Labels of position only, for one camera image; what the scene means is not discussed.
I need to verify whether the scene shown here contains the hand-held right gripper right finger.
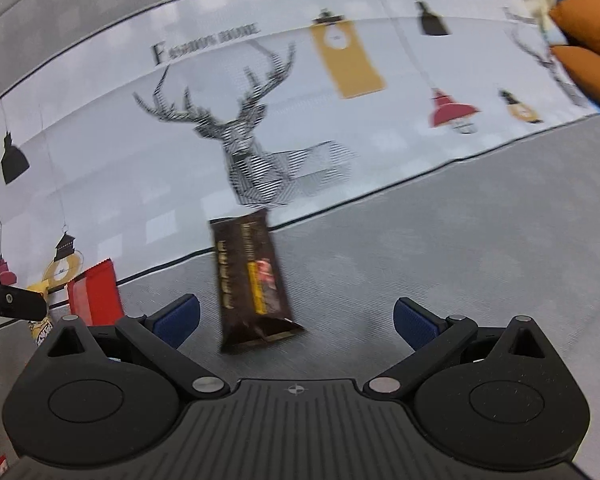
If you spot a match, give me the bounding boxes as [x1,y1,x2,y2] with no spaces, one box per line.
[362,297,568,401]

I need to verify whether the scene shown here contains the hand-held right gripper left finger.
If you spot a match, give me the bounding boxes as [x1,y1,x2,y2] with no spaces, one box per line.
[27,294,233,401]

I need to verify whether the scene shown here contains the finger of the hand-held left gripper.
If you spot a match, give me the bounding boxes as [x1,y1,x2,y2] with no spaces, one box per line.
[0,266,48,321]

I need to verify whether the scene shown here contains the yellow cartoon snack packet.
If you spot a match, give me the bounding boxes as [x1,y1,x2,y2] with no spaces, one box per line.
[29,315,57,348]

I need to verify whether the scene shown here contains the pink red small packet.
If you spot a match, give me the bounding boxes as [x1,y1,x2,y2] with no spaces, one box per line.
[67,258,125,326]

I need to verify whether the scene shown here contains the dark brown chocolate bar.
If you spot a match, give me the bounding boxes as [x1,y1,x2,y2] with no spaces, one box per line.
[209,210,306,356]

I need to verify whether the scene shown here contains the grey printed bed sheet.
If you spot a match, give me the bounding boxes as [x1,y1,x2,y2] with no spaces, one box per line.
[0,0,600,480]

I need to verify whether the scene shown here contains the orange cushion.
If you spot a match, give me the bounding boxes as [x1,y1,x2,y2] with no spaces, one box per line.
[550,45,600,123]
[550,0,600,68]

